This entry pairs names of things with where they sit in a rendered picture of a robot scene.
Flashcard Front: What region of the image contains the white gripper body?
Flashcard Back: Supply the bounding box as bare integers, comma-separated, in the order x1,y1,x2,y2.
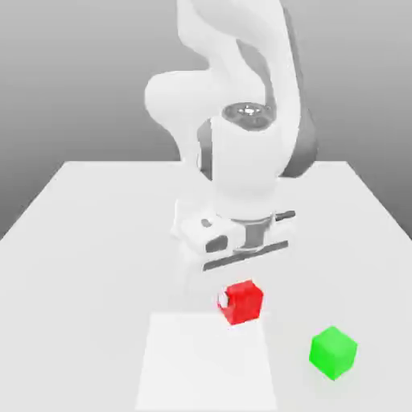
201,240,291,288

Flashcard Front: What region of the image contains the small red cube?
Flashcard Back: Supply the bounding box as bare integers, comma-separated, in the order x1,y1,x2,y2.
217,278,265,326

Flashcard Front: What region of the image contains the small green cube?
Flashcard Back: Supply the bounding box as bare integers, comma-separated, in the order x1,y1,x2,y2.
308,325,359,381

